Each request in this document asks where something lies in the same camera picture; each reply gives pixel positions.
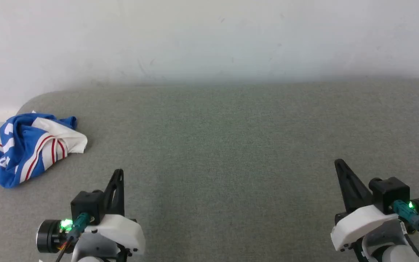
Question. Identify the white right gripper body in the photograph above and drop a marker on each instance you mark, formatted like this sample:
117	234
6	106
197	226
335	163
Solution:
358	222

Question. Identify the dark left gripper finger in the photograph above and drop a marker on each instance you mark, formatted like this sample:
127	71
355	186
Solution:
119	203

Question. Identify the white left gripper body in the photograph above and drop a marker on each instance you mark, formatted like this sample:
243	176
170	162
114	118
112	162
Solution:
118	233

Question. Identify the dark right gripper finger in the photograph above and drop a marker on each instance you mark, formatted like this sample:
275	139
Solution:
353	193

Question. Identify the blue white red-striped shirt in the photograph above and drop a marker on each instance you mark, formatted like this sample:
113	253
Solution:
20	153

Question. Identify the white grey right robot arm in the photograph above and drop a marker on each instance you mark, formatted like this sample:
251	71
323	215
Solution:
398	255

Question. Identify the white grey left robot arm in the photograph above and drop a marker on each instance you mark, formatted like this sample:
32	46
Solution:
90	259

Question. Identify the black cylindrical left gripper motor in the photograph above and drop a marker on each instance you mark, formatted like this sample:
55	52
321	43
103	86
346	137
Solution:
47	236

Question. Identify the grey upholstered sofa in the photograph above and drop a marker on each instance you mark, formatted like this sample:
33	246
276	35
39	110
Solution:
213	145

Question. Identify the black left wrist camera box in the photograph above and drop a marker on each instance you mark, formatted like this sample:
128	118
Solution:
86	203

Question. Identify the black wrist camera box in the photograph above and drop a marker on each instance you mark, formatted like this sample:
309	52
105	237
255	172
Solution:
389	193
86	203

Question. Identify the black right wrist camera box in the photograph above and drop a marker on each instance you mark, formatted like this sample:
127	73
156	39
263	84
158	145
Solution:
389	193

